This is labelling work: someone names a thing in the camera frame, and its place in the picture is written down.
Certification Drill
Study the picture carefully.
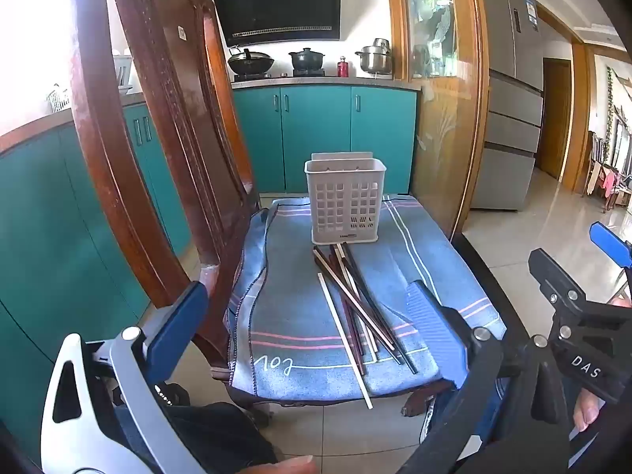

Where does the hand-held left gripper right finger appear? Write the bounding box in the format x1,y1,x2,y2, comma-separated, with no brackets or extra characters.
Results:
395,280,574,474

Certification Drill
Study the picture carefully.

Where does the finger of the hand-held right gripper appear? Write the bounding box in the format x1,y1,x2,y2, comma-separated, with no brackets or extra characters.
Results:
527,248,594,315
589,220,632,270

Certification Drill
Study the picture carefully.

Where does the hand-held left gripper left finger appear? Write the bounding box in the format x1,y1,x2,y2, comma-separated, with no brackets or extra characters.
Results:
40,280,211,474

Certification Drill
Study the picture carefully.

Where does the black chopstick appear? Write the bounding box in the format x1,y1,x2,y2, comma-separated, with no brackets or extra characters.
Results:
338,246,404,365
344,242,418,375

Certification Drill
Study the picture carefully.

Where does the beige chopstick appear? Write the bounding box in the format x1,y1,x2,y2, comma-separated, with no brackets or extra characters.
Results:
334,245,379,364
319,275,374,410

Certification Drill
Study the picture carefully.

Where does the dark red chopstick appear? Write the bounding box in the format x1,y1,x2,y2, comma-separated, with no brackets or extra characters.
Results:
313,248,397,352
329,256,366,375

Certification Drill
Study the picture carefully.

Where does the white slotted utensil holder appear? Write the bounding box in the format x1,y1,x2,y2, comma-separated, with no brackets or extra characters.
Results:
305,152,387,246

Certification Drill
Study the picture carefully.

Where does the person's right hand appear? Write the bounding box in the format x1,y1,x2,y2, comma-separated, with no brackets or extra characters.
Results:
573,387,607,433

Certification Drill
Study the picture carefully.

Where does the person's left hand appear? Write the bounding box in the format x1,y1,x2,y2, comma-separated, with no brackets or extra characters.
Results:
246,454,318,474

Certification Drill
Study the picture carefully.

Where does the clothes drying rack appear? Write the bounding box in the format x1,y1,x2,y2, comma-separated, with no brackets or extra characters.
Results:
587,130,632,214

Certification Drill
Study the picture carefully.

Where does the person's left leg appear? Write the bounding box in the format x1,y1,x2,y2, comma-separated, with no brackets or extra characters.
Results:
116,385,280,474

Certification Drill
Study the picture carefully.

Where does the blue striped cloth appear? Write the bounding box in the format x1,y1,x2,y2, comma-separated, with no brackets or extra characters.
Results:
224,195,509,401

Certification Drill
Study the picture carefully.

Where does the brown wooden door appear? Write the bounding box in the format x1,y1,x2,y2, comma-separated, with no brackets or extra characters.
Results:
536,56,574,181

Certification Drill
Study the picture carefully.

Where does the silver refrigerator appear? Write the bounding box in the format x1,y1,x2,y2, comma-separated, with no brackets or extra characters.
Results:
469,0,545,211

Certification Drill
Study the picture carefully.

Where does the carved wooden chair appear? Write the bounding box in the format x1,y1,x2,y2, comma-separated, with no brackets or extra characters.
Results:
69,0,448,418

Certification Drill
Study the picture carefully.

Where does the wood framed glass door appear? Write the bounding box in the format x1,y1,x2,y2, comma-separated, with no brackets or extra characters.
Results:
387,0,491,239

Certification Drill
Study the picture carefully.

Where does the white plastic basket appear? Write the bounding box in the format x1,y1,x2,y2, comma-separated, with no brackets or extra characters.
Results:
46,83,73,112

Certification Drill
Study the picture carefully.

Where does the white dish rack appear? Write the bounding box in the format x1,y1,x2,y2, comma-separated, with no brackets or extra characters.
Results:
112,51,135,96

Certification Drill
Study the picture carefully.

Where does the gas stove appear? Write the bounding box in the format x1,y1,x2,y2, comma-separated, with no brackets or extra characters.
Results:
232,70,327,83

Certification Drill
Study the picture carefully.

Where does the black wok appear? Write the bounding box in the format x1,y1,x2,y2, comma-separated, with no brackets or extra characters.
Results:
228,48,275,76

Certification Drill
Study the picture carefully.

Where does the stainless steel pot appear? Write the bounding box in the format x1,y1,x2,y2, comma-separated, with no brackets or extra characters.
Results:
355,38,395,74

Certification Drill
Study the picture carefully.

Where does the black clay pot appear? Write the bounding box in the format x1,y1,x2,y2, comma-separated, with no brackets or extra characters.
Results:
288,48,325,73

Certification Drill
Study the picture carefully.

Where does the black range hood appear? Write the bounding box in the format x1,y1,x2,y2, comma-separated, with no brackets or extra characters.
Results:
208,0,342,47

